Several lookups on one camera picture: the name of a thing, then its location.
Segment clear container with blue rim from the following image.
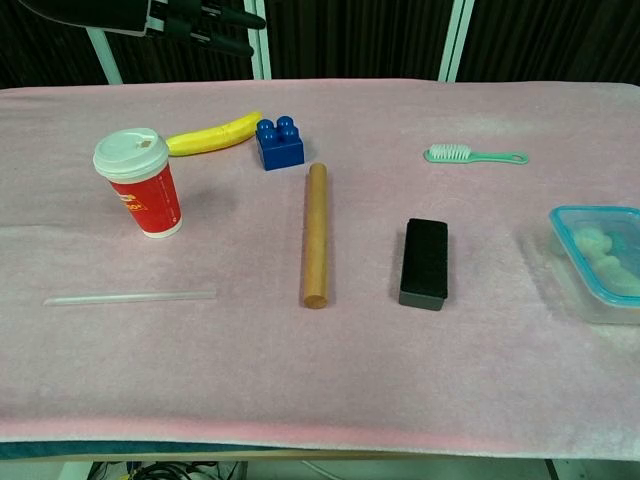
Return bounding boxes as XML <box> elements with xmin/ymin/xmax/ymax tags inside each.
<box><xmin>548</xmin><ymin>205</ymin><xmax>640</xmax><ymax>326</ymax></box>

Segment black whiteboard eraser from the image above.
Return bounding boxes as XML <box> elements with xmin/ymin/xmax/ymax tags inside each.
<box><xmin>398</xmin><ymin>217</ymin><xmax>450</xmax><ymax>312</ymax></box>

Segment yellow toy banana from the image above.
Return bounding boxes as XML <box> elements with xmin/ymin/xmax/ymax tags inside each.
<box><xmin>165</xmin><ymin>110</ymin><xmax>263</xmax><ymax>158</ymax></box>

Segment blue toy building block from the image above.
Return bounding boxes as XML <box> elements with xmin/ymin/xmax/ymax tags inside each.
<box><xmin>255</xmin><ymin>115</ymin><xmax>306</xmax><ymax>172</ymax></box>

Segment black floor cables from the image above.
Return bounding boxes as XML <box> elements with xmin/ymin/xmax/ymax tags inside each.
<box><xmin>91</xmin><ymin>460</ymin><xmax>242</xmax><ymax>480</ymax></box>

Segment red paper cup white lid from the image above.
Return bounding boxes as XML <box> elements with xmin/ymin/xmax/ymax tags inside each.
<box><xmin>92</xmin><ymin>128</ymin><xmax>184</xmax><ymax>240</ymax></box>

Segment pink tablecloth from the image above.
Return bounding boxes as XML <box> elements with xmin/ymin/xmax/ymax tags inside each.
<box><xmin>0</xmin><ymin>78</ymin><xmax>640</xmax><ymax>461</ymax></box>

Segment left black grey robot hand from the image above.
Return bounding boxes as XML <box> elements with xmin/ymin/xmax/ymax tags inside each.
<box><xmin>19</xmin><ymin>0</ymin><xmax>269</xmax><ymax>59</ymax></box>

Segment translucent plastic straw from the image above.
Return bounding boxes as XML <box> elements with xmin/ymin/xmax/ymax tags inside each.
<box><xmin>43</xmin><ymin>289</ymin><xmax>218</xmax><ymax>308</ymax></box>

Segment wooden rolling pin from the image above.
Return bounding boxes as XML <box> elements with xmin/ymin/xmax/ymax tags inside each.
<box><xmin>300</xmin><ymin>162</ymin><xmax>331</xmax><ymax>310</ymax></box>

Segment white frame post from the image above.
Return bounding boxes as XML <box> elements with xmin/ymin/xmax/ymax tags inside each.
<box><xmin>242</xmin><ymin>0</ymin><xmax>274</xmax><ymax>81</ymax></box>
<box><xmin>86</xmin><ymin>27</ymin><xmax>125</xmax><ymax>86</ymax></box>
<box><xmin>437</xmin><ymin>0</ymin><xmax>475</xmax><ymax>83</ymax></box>

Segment mint green brush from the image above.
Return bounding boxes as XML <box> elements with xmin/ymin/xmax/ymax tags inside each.
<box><xmin>423</xmin><ymin>143</ymin><xmax>530</xmax><ymax>166</ymax></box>

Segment cream toy inside container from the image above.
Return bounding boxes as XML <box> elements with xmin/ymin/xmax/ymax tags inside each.
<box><xmin>569</xmin><ymin>224</ymin><xmax>640</xmax><ymax>296</ymax></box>

